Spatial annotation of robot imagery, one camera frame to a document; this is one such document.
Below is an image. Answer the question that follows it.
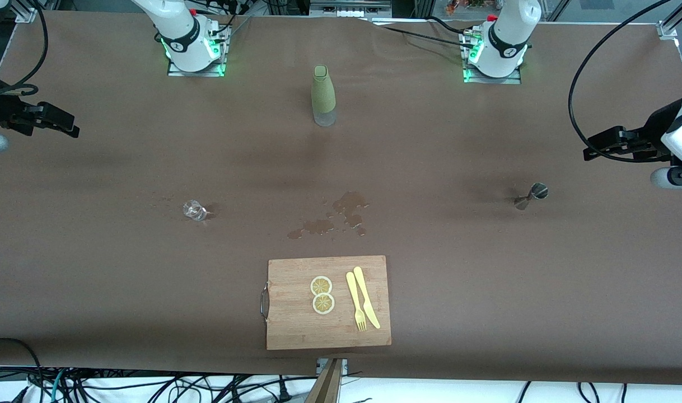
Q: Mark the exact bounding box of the metal jigger measuring cup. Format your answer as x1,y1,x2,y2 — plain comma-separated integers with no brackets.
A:
515,182,549,211

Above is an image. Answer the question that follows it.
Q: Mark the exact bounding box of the brown table cover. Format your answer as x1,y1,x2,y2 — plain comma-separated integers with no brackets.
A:
0,10,682,387

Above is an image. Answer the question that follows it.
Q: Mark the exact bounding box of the green sleeved glass bottle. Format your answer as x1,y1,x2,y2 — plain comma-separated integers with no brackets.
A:
311,65,337,127

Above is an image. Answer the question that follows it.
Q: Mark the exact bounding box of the dark liquid spill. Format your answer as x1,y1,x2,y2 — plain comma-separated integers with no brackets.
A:
287,191,370,240

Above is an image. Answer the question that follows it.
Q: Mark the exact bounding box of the yellow plastic knife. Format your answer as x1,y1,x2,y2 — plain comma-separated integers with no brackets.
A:
353,266,381,330

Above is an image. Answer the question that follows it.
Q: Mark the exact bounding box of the grey device box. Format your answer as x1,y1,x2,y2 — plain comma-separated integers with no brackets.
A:
310,0,392,17

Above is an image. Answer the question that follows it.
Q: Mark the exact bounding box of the yellow plastic fork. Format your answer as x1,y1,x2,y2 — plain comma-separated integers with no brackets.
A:
345,271,368,332

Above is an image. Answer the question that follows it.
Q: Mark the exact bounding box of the wooden cutting board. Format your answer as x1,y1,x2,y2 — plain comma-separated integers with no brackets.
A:
261,255,392,351

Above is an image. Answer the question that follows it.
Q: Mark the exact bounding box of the wooden beam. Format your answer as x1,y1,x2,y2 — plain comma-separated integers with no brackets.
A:
306,358,343,403

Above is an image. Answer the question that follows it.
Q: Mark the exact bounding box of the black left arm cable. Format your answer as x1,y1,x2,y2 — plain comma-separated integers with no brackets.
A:
568,0,673,164

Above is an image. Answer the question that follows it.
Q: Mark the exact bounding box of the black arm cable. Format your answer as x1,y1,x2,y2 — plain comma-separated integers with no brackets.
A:
0,0,49,102
568,0,673,164

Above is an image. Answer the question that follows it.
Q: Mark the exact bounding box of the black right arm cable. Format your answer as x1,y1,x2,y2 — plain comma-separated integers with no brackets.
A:
0,0,49,102

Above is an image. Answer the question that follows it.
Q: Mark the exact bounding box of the aluminium frame profile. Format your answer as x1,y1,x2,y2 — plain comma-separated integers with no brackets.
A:
13,0,39,23
657,0,682,40

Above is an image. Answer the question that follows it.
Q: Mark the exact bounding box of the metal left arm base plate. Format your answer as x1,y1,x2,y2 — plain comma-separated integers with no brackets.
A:
463,31,522,85

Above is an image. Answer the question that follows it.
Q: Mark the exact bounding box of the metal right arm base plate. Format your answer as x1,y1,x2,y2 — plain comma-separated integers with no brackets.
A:
167,22,226,77

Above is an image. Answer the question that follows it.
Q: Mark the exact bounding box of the thick black floor cable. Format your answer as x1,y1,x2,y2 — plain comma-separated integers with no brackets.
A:
0,338,45,403

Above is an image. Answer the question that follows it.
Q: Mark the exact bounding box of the black base power cable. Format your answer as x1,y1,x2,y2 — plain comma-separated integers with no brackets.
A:
369,16,482,50

